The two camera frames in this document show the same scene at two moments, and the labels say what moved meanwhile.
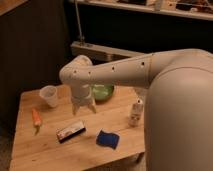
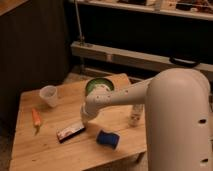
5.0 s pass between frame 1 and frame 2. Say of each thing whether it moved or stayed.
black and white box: stayed
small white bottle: stayed
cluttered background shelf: stayed
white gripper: moved
